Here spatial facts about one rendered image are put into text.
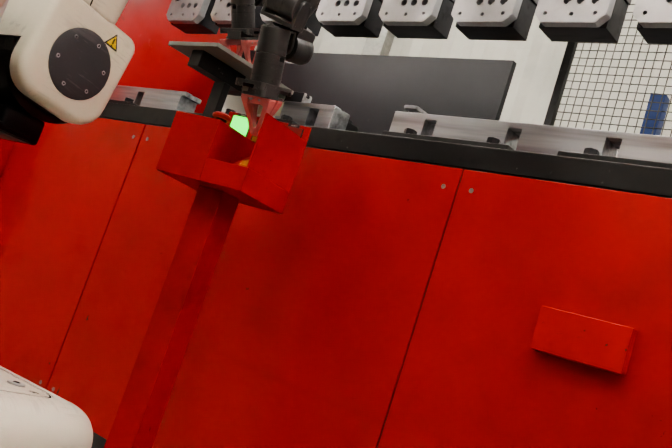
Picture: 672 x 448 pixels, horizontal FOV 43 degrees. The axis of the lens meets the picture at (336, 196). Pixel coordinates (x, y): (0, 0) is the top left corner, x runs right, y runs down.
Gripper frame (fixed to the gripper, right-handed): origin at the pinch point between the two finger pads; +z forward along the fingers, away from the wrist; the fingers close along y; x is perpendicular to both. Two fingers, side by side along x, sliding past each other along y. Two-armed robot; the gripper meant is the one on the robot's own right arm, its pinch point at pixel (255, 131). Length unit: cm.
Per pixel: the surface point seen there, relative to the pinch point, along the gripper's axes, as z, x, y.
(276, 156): 3.6, -5.5, 0.3
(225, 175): 8.6, -1.4, -8.6
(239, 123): -0.6, 10.8, 9.7
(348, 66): -24, 43, 108
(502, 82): -25, -13, 94
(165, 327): 38.0, 3.1, -11.2
